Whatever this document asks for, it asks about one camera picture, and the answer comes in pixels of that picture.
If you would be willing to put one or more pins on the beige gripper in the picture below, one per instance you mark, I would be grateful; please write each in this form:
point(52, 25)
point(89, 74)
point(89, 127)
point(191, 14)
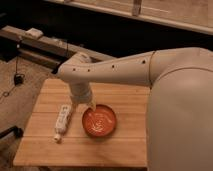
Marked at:
point(81, 93)

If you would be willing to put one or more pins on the white plastic bottle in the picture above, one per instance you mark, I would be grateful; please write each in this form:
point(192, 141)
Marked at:
point(62, 121)

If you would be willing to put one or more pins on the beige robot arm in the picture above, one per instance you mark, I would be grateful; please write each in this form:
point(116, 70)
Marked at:
point(179, 119)

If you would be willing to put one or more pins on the orange ceramic bowl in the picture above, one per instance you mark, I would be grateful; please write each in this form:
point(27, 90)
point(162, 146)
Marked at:
point(100, 122)

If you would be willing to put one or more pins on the black caster leg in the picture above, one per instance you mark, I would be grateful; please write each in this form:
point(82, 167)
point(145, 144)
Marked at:
point(16, 131)

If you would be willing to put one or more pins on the white box on beam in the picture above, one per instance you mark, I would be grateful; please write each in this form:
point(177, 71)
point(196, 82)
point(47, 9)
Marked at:
point(34, 33)

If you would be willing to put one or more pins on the wooden shelf ledge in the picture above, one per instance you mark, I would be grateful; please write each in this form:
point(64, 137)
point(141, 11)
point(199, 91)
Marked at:
point(193, 15)

